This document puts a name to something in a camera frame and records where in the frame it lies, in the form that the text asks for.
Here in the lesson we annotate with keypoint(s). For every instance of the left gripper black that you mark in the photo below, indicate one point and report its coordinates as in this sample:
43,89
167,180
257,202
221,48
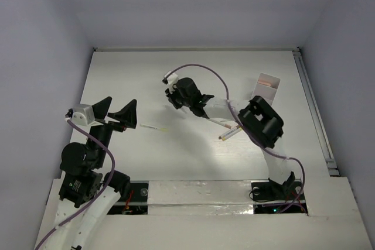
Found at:
111,124

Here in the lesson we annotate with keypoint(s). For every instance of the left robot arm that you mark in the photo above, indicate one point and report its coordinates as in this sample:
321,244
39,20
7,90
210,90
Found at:
91,185

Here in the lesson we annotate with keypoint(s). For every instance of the pink white marker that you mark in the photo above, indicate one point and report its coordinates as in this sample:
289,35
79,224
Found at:
220,123

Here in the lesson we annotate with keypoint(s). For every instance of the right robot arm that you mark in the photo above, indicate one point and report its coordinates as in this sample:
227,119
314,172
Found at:
255,117

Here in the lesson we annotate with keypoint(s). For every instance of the white front platform board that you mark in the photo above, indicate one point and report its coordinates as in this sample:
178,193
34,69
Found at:
211,215

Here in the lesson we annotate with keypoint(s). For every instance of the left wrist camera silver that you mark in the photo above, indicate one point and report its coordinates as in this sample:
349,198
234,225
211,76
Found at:
82,115

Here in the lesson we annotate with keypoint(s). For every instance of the white compartment pen holder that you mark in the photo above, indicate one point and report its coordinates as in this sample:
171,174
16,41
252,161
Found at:
266,87

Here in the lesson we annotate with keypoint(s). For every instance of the pink eraser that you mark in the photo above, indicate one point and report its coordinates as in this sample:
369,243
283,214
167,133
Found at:
267,83

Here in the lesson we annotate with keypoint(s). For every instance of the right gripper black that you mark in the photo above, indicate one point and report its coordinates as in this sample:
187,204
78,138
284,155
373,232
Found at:
172,95

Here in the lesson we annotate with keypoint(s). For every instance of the right side aluminium rail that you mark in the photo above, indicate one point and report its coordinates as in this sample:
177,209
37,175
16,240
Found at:
316,117

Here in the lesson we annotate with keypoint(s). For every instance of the brown tipped white marker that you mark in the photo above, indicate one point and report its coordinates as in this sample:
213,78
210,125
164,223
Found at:
230,133

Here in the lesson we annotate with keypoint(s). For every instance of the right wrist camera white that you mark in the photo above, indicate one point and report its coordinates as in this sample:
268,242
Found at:
170,78

